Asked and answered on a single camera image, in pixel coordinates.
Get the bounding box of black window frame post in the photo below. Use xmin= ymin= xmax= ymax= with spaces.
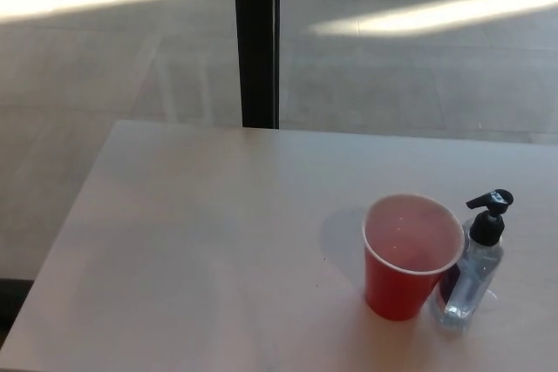
xmin=231 ymin=0 xmax=281 ymax=130

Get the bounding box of clear soap bottle black pump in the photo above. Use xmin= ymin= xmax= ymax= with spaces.
xmin=432 ymin=188 xmax=514 ymax=330

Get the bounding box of red plastic cup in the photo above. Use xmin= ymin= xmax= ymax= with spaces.
xmin=361 ymin=193 xmax=466 ymax=321

